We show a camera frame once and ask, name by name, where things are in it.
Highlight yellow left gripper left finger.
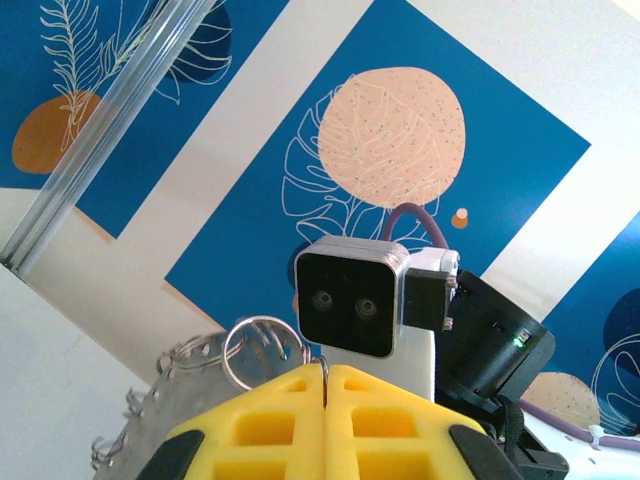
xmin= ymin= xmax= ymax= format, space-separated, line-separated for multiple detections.
xmin=134 ymin=362 xmax=327 ymax=480

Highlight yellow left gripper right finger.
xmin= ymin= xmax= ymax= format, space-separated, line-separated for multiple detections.
xmin=325 ymin=363 xmax=524 ymax=480

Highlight silver metal chain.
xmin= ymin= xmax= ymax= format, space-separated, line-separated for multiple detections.
xmin=92 ymin=329 xmax=306 ymax=480

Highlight steel split ring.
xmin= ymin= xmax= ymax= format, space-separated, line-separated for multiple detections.
xmin=221 ymin=314 xmax=314 ymax=394
xmin=314 ymin=355 xmax=332 ymax=409

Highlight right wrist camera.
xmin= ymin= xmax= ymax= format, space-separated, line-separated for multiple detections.
xmin=293 ymin=237 xmax=461 ymax=401

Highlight aluminium frame post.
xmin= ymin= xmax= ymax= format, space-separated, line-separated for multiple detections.
xmin=0 ymin=0 xmax=226 ymax=274

